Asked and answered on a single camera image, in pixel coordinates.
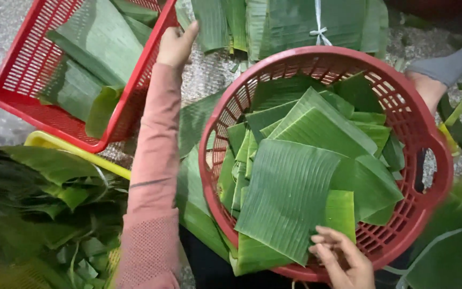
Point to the person's right hand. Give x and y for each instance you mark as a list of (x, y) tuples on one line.
[(349, 265)]

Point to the person's left hand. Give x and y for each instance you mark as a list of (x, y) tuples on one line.
[(175, 48)]

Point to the person's right fingers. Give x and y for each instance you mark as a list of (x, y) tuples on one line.
[(324, 241)]

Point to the pile of cut banana leaves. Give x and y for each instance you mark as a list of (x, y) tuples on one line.
[(295, 192)]

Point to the round red plastic basket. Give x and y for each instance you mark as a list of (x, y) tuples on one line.
[(415, 208)]

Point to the wide banana leaf with midrib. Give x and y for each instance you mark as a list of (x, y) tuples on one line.
[(451, 253)]

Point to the large flat banana leaf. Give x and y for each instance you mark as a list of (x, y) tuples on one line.
[(193, 200)]

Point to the thin dark elastic band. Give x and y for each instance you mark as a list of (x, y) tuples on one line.
[(150, 183)]

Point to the tied bundle of banana leaves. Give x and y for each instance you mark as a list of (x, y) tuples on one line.
[(279, 24)]

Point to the yellow plastic basket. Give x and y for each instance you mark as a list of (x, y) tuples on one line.
[(74, 150)]

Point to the heap of banana leaf scraps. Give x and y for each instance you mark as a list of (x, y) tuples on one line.
[(38, 200)]

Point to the heap of long banana leaves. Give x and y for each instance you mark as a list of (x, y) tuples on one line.
[(94, 56)]

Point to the rectangular red plastic basket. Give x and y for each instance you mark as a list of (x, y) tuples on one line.
[(26, 68)]

